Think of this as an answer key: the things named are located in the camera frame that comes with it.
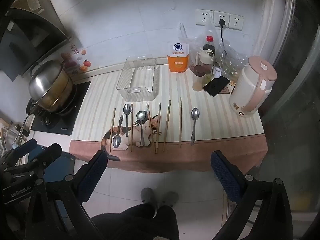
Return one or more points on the brown square coaster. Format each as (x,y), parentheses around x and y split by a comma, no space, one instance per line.
(228,90)

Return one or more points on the striped cat mat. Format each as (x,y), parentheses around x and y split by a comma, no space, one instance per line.
(100,110)

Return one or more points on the orange white salt bag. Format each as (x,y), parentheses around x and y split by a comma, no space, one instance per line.
(178,62)

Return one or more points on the seasoning jar brown lid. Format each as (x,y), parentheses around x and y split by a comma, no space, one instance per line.
(198,77)

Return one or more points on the group of wooden chopsticks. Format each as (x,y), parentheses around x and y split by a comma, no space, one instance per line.
(180,122)

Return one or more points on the metal spoon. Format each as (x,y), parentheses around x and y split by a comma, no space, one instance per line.
(127,109)
(141,116)
(116,142)
(195,113)

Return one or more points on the black gas stove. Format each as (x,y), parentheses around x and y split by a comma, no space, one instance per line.
(75,105)

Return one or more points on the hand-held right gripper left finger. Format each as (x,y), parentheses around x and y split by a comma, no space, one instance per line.
(92,172)

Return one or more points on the steel pot with lid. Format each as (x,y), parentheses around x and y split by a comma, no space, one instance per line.
(47,80)

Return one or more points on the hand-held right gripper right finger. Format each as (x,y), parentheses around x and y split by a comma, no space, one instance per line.
(225,177)

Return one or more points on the beige lidded dispenser bottle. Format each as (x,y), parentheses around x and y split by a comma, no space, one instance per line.
(205,56)

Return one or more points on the clear plastic bin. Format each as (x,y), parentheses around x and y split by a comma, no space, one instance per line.
(140,78)

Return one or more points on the dark sauce bottle red cap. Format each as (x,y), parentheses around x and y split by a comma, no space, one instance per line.
(209,46)

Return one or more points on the pink electric kettle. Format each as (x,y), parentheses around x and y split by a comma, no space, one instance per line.
(250,90)

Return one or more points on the black smartphone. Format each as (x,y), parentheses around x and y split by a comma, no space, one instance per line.
(216,86)

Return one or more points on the grey slipper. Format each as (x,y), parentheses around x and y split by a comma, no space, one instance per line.
(147,194)
(170,198)

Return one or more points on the white wall socket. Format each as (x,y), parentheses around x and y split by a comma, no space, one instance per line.
(236,22)
(203,17)
(216,15)

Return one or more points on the clear plastic bag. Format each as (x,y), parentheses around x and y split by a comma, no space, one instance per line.
(230,55)
(183,33)

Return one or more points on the fruit print box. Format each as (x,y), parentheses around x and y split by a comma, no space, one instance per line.
(85,63)

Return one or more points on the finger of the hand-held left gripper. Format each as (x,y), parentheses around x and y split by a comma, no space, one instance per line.
(25,146)
(48,152)

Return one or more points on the person's black pants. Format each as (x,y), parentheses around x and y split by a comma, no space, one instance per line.
(140,222)

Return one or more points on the black range hood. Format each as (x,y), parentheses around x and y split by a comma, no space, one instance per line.
(25,37)

